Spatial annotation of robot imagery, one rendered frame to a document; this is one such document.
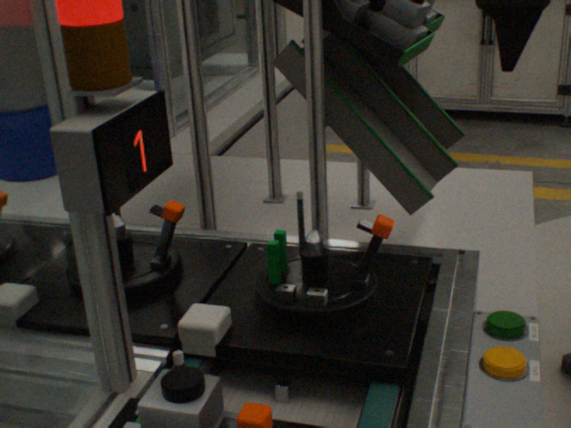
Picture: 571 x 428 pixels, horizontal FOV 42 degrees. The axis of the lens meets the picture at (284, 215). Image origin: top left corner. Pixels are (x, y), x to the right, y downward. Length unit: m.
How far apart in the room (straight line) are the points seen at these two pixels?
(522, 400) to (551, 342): 0.28
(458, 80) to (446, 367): 4.14
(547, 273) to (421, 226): 0.24
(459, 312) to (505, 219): 0.50
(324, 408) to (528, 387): 0.20
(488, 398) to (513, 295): 0.39
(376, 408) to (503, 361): 0.13
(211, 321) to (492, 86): 4.16
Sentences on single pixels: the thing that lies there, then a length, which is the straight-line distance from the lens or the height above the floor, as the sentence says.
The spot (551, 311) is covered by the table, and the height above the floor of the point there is 0.86.
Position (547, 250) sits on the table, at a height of 0.86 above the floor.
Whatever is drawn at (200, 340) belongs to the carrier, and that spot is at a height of 0.97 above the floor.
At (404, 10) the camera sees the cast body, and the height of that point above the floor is 1.25.
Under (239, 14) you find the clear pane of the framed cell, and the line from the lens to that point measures 2.31.
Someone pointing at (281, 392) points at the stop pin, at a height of 0.93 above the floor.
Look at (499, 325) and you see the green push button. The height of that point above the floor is 0.97.
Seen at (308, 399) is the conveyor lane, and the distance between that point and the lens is 0.78.
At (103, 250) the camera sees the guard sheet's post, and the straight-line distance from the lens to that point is 0.68.
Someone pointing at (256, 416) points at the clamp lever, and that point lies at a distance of 0.51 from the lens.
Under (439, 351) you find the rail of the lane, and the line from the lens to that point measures 0.78.
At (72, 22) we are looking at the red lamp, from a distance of 0.60.
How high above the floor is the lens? 1.39
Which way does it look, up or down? 24 degrees down
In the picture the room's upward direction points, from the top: 3 degrees counter-clockwise
